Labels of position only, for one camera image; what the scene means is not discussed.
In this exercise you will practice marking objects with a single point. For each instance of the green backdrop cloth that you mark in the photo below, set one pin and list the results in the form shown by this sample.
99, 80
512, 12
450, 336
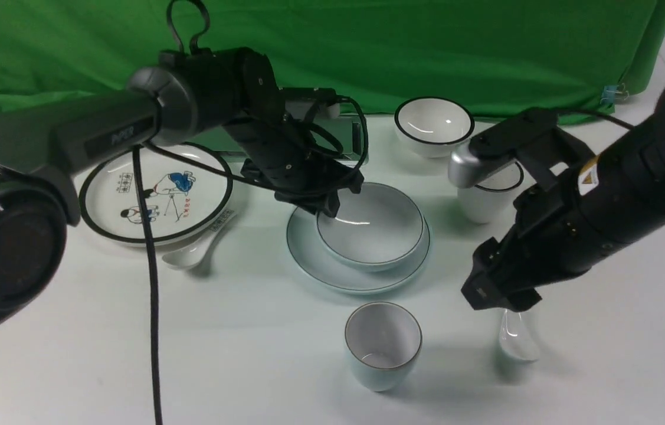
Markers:
496, 58

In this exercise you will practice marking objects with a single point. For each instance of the silver table cable hatch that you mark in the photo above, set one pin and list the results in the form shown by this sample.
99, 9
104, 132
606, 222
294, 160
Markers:
346, 129

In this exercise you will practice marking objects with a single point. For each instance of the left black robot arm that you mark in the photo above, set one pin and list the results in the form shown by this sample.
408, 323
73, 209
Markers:
43, 148

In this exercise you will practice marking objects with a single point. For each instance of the pale green flat plate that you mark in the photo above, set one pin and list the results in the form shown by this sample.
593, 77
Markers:
306, 251

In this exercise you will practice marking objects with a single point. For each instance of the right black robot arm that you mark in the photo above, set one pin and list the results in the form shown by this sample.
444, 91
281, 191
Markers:
637, 180

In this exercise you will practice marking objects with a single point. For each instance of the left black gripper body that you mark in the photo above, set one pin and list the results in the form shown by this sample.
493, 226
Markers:
292, 156

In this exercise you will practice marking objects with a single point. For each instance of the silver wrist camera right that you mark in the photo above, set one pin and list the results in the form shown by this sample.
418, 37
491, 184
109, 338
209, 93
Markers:
531, 138

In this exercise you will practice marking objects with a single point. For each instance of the black-rimmed white cup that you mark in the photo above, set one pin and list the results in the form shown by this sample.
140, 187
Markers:
482, 203

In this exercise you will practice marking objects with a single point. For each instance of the pale green cup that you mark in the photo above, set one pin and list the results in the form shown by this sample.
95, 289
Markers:
384, 341

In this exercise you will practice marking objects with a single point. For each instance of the white ceramic spoon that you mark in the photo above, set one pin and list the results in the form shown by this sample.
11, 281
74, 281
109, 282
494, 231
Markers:
515, 340

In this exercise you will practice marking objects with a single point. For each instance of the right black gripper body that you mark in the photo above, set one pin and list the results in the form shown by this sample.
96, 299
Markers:
558, 234

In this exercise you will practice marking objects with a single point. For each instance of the pale green large bowl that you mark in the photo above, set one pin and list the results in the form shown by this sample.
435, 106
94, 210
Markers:
374, 230

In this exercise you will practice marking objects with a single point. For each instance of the white spoon with label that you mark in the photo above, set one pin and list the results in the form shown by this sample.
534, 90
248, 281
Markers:
192, 255

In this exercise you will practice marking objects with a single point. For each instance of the black-rimmed small white bowl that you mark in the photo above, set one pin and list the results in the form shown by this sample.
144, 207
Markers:
432, 127

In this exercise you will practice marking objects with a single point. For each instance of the blue binder clip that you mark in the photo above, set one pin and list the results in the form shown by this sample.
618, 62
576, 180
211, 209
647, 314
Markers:
614, 94

